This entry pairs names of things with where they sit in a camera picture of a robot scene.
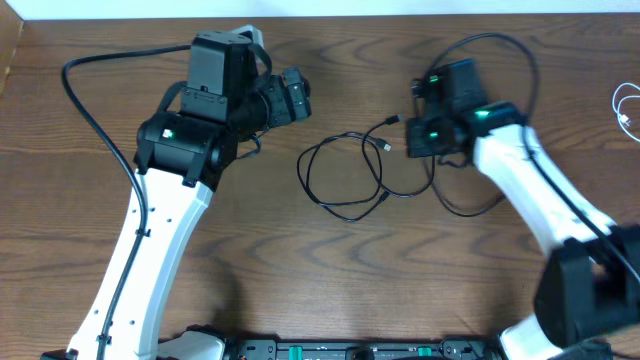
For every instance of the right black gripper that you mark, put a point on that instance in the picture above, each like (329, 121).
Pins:
(417, 145)

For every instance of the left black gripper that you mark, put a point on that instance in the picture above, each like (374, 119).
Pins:
(279, 90)

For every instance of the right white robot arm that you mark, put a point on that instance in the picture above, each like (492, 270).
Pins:
(590, 284)

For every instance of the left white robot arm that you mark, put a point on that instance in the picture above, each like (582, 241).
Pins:
(231, 95)

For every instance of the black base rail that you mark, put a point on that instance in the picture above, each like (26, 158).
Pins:
(360, 350)

